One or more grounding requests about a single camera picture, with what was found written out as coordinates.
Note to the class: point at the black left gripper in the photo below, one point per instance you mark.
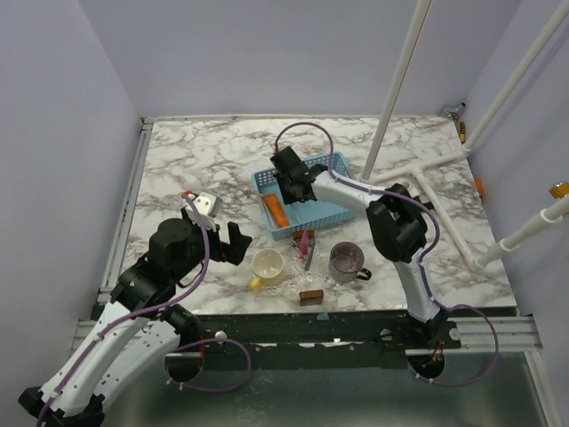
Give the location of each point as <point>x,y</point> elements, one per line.
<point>238,243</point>

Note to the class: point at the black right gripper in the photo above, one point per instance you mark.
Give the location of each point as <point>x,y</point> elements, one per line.
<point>287,199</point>

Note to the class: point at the yellow mug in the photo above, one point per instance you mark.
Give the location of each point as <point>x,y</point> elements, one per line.
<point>268,269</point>

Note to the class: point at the grey toothbrush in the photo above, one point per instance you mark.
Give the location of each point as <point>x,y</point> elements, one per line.
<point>310,255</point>

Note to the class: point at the mauve mug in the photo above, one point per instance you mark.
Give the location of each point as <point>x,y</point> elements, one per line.
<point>346,263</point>

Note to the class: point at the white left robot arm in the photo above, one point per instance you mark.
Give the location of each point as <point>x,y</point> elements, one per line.
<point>142,321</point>

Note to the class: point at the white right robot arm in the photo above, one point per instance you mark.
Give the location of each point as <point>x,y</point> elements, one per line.
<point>395,220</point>

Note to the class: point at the light blue perforated basket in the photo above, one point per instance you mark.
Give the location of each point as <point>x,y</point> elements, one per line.
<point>309,215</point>

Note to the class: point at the orange yellow clamp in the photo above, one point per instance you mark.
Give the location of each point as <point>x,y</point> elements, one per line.
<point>559,190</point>

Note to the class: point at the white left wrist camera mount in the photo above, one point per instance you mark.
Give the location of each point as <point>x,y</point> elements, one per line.
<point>204,206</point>

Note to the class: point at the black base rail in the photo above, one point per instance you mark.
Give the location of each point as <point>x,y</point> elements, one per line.
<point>316,340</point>

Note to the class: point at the white pvc pipe frame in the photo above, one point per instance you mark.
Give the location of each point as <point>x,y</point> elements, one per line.
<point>517,115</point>

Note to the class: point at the aluminium frame rail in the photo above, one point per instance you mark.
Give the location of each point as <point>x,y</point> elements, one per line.
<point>473,334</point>

